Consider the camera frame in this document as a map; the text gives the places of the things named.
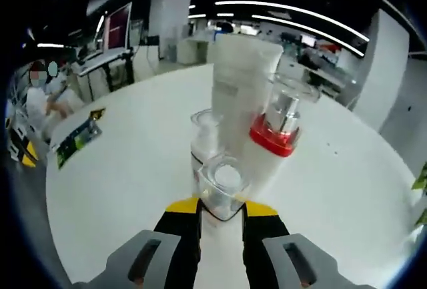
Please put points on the ceiling light strip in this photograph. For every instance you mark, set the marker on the ceiling light strip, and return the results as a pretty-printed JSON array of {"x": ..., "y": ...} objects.
[
  {"x": 263, "y": 18},
  {"x": 227, "y": 2}
]

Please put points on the small gold skincare sachet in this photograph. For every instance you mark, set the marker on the small gold skincare sachet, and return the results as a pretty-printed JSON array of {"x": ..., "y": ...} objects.
[{"x": 97, "y": 113}]

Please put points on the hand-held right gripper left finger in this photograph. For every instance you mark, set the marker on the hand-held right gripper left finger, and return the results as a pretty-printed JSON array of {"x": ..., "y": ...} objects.
[{"x": 180, "y": 235}]

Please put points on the large white skincare tube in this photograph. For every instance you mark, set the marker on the large white skincare tube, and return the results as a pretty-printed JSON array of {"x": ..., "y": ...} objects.
[{"x": 240, "y": 78}]

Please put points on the white skincare bottle red collar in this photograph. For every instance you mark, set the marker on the white skincare bottle red collar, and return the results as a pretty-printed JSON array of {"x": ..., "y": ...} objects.
[{"x": 272, "y": 137}]

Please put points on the white desk black legs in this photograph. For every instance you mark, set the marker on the white desk black legs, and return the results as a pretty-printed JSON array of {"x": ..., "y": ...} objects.
[{"x": 100, "y": 60}]

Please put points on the computer monitor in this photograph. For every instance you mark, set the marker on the computer monitor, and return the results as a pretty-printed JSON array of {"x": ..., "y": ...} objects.
[{"x": 116, "y": 25}]

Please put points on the green white skincare packet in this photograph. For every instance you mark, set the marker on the green white skincare packet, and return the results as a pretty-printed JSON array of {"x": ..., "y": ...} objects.
[{"x": 422, "y": 177}]

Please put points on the green black skincare sachet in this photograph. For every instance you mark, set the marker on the green black skincare sachet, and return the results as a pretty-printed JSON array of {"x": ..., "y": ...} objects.
[{"x": 78, "y": 142}]

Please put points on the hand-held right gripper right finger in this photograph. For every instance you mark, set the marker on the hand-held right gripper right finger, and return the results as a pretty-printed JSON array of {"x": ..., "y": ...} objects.
[{"x": 263, "y": 235}]

